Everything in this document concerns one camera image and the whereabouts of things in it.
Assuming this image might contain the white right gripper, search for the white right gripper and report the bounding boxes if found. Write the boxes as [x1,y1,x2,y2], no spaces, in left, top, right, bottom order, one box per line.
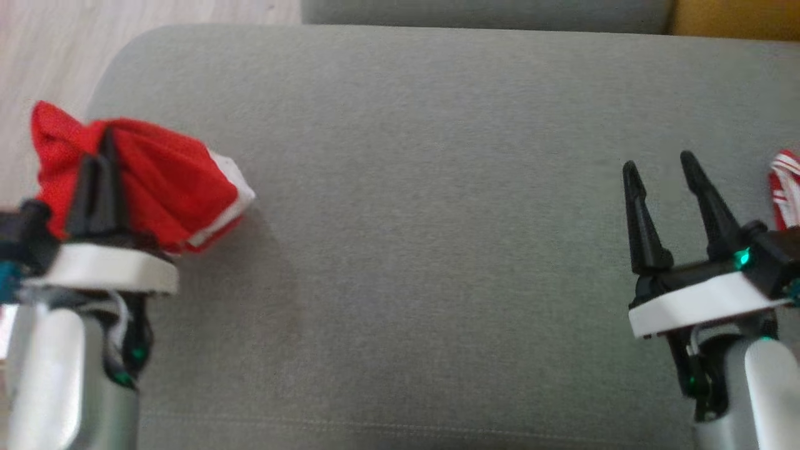
[621,150,793,341]

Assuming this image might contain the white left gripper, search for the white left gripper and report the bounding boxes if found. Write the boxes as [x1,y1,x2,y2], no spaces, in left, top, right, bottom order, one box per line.
[24,124,181,296]

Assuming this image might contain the red garment white trim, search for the red garment white trim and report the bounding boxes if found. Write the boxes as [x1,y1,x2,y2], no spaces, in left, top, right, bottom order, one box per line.
[29,100,256,255]

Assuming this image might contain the red shirt white striped sleeves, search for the red shirt white striped sleeves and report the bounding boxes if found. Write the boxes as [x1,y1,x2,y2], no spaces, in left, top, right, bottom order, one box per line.
[767,149,800,233]

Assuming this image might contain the yellow sofa cushion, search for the yellow sofa cushion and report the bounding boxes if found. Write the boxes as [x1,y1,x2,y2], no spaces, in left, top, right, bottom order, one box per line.
[667,0,800,43]

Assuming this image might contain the grey fabric sofa seat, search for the grey fabric sofa seat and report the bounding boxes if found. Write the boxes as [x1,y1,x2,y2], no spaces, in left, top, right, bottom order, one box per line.
[86,24,800,450]

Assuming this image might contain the grey sofa back cushion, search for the grey sofa back cushion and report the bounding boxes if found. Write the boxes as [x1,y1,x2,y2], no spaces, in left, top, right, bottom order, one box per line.
[301,0,677,36]

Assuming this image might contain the blue left camera connector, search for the blue left camera connector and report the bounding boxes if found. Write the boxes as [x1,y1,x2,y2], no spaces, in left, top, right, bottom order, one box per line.
[0,259,24,305]

